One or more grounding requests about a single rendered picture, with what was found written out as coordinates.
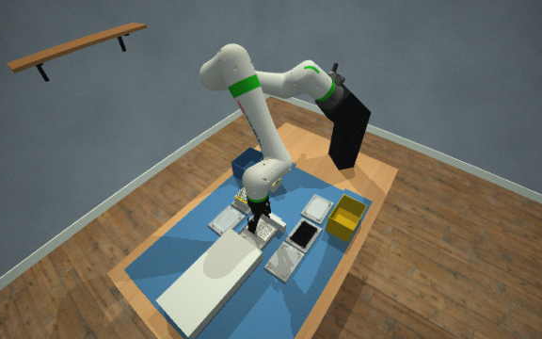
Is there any blue flat mat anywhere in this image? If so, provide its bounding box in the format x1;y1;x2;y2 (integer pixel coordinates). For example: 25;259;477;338
124;163;372;339

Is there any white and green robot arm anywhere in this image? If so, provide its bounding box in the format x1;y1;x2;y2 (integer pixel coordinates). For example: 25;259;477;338
199;44;345;210

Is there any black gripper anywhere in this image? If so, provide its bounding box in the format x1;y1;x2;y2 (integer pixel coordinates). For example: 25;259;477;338
247;202;271;238

